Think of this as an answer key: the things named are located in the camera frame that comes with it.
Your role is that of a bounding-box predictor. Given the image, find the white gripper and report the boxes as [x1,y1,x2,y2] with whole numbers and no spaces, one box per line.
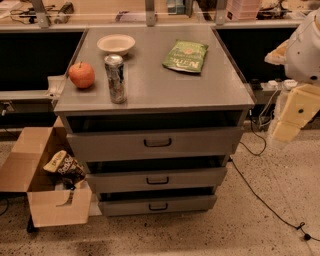
[264,41,320,142]

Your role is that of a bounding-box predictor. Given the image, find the grey top drawer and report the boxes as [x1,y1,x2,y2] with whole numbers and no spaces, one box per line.
[67,127,243,162]

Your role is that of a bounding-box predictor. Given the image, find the grey drawer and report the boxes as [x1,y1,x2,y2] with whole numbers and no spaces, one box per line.
[86,167,227,193]
[67,127,243,162]
[98,195,217,216]

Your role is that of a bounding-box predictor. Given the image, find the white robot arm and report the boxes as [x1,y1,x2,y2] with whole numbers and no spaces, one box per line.
[265,8,320,143]

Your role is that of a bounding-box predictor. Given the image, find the grey drawer cabinet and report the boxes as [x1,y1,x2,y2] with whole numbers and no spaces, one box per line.
[53,24,257,134]

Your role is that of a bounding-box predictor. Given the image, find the grey middle drawer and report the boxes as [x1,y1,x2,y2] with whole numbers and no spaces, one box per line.
[86,167,227,193]

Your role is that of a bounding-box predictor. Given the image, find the grey bottom drawer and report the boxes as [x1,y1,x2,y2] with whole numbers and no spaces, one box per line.
[98,195,217,216]

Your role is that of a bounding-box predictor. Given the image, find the white power strip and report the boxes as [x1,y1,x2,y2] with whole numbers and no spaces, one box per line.
[267,79,298,91]

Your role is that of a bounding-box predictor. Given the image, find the pink stacked bins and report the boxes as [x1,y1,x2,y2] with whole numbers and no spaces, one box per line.
[226,0,261,21]

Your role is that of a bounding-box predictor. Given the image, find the green chip bag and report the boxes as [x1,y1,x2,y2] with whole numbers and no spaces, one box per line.
[162,40,208,73]

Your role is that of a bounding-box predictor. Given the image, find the silver drink can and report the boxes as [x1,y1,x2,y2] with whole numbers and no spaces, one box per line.
[104,54,127,104]

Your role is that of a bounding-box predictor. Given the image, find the white bowl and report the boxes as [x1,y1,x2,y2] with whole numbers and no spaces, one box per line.
[97,34,135,56]

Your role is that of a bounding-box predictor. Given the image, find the red apple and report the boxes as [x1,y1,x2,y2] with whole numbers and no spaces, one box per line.
[68,62,95,89]

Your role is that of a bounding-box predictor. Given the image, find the brown snack bag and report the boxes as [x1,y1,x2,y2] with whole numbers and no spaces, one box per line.
[43,150,85,180]

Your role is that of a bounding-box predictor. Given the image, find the cardboard box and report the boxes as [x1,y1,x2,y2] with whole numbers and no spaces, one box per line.
[0,127,92,228]

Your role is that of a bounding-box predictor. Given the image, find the black floor cable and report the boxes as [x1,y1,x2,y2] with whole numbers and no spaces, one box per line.
[229,119,320,243]

